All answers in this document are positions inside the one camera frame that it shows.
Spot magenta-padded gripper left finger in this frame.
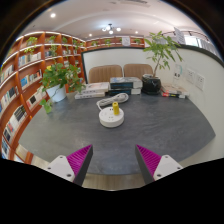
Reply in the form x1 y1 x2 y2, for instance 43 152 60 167
45 143 94 187

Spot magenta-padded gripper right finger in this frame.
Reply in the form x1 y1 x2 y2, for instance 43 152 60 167
134 143 184 185

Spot yellow charger block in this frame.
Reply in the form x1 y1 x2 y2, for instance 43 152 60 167
112 101 120 116

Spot round white power strip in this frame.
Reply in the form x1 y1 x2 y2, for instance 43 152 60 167
98 106 125 129

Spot red and black book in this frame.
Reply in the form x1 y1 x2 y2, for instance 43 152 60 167
161 91 187 100

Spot leafy plant in white pot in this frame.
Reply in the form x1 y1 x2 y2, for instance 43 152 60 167
39 62 86 114

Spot thin white book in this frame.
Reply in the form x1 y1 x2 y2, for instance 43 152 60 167
74 91 106 100

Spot tall plant in black pot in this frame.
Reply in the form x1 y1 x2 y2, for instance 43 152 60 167
141 30 184 96

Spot dark blue book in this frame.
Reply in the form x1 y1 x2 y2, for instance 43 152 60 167
107 87 142 97

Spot white book with pink print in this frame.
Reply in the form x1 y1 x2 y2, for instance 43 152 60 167
81 82 110 94

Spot clear acrylic sign stand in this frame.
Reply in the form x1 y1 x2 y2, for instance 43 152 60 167
173 63 184 88

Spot thick blue-grey cover book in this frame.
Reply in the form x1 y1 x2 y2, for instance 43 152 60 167
109 76 144 90

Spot tan upholstered chair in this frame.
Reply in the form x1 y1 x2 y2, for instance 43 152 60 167
87 64 124 84
123 63 154 80

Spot orange wooden bookshelf unit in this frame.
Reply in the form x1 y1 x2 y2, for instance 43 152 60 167
0 30 146 161

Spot white sheer curtain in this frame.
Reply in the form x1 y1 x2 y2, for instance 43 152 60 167
184 34 219 58

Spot white sign card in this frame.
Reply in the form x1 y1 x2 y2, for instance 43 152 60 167
173 27 187 45

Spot ceiling lamp with round bulbs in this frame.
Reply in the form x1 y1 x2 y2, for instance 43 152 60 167
101 23 123 35

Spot recessed ceiling spotlights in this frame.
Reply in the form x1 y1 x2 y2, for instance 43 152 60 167
49 11 141 38

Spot white power strip cable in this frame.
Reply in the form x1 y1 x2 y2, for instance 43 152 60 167
96 92 130 111

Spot white wall socket panel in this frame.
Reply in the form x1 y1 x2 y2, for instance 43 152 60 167
195 73 206 91
185 68 196 84

